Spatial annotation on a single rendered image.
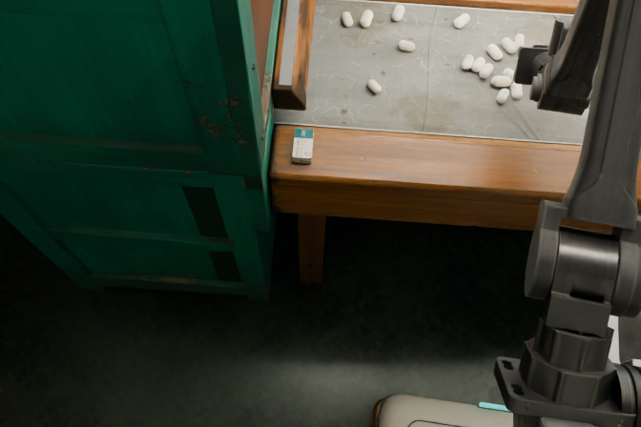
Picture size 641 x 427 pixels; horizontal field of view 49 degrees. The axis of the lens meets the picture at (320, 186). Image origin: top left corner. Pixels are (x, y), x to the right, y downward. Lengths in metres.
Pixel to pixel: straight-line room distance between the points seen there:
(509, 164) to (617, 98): 0.61
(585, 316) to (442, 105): 0.74
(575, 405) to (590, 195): 0.20
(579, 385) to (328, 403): 1.25
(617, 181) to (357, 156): 0.64
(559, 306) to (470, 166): 0.62
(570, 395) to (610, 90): 0.29
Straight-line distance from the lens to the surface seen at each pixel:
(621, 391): 0.74
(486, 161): 1.29
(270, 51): 1.24
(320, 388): 1.91
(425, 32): 1.45
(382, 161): 1.26
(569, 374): 0.71
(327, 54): 1.40
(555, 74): 1.06
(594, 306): 0.70
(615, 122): 0.70
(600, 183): 0.70
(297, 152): 1.23
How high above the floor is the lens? 1.89
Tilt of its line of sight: 66 degrees down
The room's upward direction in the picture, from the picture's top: 3 degrees clockwise
